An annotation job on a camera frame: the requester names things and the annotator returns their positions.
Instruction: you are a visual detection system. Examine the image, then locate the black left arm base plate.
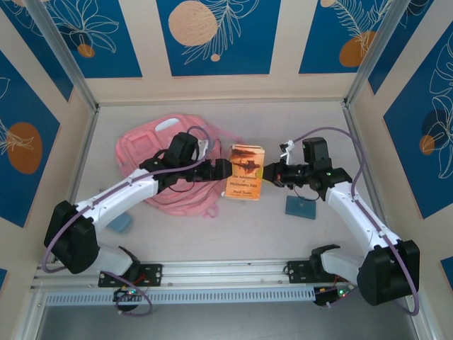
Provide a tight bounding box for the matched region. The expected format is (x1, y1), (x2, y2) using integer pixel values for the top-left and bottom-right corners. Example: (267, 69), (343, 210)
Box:
(98, 263), (164, 288)

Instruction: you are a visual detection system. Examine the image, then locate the light blue pencil pouch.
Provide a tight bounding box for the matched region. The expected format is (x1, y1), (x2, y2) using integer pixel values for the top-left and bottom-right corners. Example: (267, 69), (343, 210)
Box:
(107, 213), (134, 234)

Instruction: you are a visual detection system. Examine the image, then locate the teal wallet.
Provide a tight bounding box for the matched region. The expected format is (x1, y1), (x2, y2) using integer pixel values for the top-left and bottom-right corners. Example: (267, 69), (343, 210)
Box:
(285, 195), (319, 222)

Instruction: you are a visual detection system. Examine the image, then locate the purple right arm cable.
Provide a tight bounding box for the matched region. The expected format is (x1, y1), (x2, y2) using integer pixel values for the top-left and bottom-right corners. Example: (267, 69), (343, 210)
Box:
(289, 127), (421, 317)

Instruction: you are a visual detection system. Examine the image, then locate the aluminium table side rail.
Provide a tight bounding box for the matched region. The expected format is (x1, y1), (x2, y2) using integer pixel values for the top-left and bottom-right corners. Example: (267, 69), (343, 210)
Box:
(52, 105), (101, 264)
(342, 102), (396, 256)

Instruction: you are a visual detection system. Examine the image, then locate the pink backpack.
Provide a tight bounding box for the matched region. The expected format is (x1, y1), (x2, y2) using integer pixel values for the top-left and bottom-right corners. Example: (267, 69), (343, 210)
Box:
(115, 113), (245, 219)

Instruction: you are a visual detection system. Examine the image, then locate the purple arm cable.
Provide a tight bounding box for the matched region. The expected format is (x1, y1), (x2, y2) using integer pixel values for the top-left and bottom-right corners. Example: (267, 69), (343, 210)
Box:
(289, 127), (421, 317)
(42, 125), (217, 316)

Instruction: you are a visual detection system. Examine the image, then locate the aluminium frame post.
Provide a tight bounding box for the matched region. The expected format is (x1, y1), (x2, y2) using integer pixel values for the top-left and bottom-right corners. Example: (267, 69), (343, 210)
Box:
(342, 0), (435, 111)
(23, 0), (101, 113)

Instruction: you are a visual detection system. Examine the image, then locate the aluminium mounting rail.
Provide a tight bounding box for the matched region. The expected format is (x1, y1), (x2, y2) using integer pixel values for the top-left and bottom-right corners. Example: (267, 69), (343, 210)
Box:
(30, 256), (420, 291)

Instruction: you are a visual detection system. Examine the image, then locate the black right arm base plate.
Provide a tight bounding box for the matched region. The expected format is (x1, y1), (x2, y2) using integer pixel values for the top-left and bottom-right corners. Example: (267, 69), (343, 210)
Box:
(285, 260), (353, 284)

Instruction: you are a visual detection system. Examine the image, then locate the orange paperback book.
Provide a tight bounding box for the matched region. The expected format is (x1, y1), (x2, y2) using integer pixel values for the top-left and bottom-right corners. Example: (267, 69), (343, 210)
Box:
(222, 144), (265, 201)

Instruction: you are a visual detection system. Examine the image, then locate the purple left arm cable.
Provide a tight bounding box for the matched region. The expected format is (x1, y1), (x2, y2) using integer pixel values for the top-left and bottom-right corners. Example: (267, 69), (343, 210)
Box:
(42, 125), (217, 316)

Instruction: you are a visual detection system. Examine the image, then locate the white slotted cable duct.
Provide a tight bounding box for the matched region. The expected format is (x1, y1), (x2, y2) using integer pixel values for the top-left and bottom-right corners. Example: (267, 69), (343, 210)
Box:
(45, 287), (316, 306)

